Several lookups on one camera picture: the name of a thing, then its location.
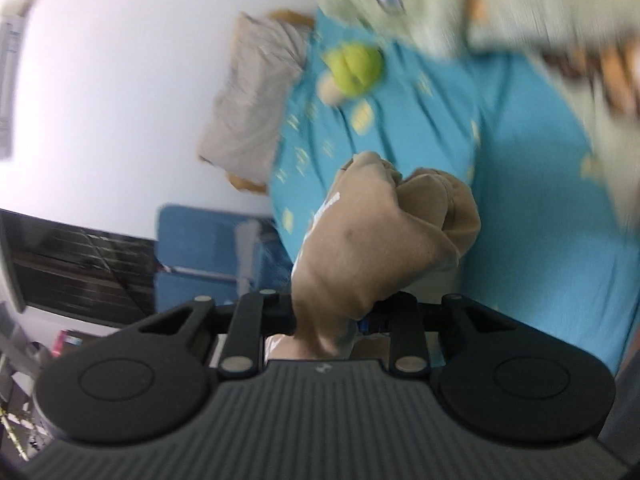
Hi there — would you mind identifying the grey pillow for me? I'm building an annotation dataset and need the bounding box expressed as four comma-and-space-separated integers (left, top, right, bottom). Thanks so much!
196, 11, 314, 187

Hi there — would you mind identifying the green fleece blanket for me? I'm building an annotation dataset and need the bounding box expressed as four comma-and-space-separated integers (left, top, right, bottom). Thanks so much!
319, 0, 639, 231

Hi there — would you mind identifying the near blue covered chair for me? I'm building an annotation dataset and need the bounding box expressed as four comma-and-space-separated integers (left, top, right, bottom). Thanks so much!
154, 205, 292, 313

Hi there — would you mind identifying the tan t-shirt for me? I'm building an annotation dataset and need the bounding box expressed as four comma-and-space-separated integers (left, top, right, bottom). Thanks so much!
270, 152, 480, 360

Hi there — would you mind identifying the teal bed sheet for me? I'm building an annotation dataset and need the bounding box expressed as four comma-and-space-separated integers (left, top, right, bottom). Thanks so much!
270, 14, 639, 370

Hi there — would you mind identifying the green beige plush toy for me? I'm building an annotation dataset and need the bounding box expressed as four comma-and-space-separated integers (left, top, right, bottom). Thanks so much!
317, 42, 385, 107

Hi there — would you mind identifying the dark barred window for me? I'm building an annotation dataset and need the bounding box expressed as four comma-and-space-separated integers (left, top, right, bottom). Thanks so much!
1, 210, 157, 327

